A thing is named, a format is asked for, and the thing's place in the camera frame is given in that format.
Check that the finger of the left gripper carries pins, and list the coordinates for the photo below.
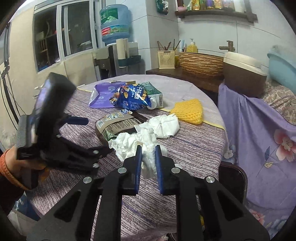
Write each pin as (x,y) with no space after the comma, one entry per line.
(72,157)
(74,120)

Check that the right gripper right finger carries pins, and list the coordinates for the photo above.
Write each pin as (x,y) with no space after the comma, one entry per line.
(191,224)

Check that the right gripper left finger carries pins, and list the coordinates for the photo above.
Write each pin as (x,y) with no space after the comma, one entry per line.
(91,210)

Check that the dark snack bag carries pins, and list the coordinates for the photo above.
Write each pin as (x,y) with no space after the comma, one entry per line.
(120,121)

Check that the purple tissue package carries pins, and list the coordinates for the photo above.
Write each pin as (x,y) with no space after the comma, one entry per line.
(102,93)

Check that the white tissue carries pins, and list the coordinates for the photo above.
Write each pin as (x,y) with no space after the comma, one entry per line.
(125,146)
(163,126)

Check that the blue chip bag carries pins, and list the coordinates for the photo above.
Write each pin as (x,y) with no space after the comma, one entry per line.
(130,97)

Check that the green milk carton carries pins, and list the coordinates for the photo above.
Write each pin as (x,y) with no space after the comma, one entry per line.
(155,96)

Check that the yellow foam fruit net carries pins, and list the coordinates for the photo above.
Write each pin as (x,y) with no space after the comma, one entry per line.
(190,111)

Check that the left hand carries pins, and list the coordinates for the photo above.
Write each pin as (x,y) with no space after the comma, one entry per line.
(12,168)

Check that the purple striped tablecloth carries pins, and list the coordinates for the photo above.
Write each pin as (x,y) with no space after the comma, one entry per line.
(198,149)

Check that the water dispenser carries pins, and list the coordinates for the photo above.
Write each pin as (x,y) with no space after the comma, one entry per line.
(106,62)

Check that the purple floral cloth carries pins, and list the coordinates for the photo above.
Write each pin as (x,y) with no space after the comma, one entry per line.
(262,143)

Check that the blue water jug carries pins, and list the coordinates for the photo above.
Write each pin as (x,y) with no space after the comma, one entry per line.
(115,23)

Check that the beige utensil holder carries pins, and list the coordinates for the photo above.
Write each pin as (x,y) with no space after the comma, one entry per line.
(166,59)

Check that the wooden counter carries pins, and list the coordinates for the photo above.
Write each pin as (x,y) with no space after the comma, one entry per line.
(202,82)

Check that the paisley patterned cloth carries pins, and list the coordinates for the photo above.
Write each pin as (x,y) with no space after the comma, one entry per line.
(280,98)

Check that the woven basket sink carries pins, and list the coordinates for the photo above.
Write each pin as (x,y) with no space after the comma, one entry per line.
(201,64)

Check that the brown white rice cooker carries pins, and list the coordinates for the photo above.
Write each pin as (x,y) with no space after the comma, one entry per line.
(244,74)

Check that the yellow soap bottle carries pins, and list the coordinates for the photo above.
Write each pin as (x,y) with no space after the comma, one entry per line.
(192,48)

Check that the light blue basin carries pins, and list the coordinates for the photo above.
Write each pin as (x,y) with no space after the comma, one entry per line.
(282,66)

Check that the wooden framed mirror shelf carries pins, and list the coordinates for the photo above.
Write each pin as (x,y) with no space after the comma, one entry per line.
(248,14)

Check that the window frame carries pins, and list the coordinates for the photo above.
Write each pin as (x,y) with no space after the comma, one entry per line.
(63,29)

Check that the green wall tissue pouch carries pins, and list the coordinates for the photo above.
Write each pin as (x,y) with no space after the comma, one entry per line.
(162,6)

